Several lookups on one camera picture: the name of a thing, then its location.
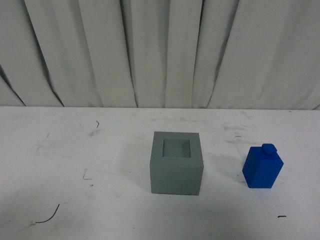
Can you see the gray cube base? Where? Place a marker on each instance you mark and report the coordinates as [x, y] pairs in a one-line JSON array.
[[176, 163]]

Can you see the white pleated curtain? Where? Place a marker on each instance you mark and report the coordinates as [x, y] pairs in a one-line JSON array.
[[202, 54]]

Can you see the blue block with knob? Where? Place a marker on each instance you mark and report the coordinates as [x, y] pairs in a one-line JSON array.
[[262, 166]]

